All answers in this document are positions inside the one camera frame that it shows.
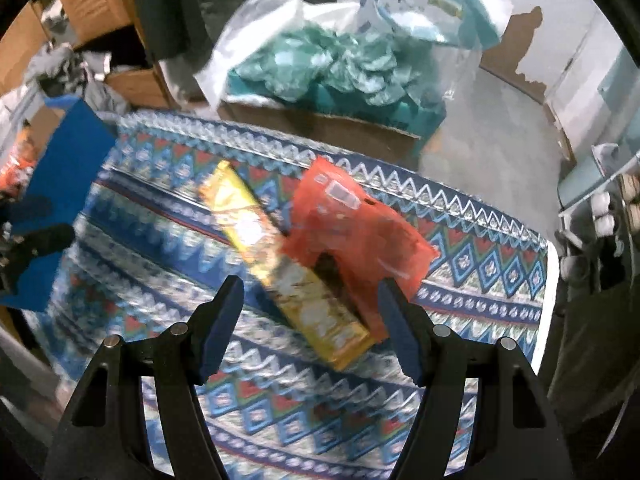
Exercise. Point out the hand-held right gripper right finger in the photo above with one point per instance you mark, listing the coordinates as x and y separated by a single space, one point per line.
400 335

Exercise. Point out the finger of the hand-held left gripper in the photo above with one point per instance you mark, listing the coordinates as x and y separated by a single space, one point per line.
50 237
30 208

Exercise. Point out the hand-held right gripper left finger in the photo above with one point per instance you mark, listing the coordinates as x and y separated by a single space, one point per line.
220 330

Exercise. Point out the blue storage bin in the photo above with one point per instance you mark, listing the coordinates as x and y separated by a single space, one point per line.
65 160

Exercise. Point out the gold biscuit packet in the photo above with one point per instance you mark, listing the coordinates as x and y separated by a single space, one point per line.
250 230

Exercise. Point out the red snack packet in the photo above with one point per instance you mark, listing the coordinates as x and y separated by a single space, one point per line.
350 220

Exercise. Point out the pile of orange snacks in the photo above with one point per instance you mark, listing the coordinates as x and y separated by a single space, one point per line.
17 160

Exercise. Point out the blue patterned tablecloth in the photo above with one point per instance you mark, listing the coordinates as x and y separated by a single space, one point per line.
140 200

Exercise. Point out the grey clothes pile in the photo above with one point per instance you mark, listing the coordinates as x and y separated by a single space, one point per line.
60 65

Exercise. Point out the wooden cabinet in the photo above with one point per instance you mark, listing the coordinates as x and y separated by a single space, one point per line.
100 5

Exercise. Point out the cardboard box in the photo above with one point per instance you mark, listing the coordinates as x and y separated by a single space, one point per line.
325 125

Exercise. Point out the white cup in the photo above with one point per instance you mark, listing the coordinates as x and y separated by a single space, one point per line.
604 226
600 203

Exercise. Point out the dark hanging garment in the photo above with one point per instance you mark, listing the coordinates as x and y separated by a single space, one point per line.
165 10

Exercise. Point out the glass side table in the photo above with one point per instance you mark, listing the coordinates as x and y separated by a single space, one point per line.
585 180

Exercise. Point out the pile of teal packets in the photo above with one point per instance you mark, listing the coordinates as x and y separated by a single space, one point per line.
340 60

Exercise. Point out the clear plastic bag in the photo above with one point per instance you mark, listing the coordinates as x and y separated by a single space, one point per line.
260 15

